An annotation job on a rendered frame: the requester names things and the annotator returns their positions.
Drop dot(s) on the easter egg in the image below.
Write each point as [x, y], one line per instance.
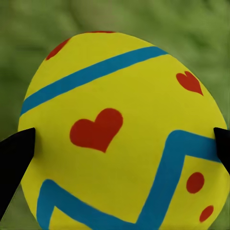
[124, 139]

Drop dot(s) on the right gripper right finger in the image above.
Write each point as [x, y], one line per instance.
[223, 146]

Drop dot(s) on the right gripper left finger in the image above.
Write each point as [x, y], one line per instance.
[16, 153]

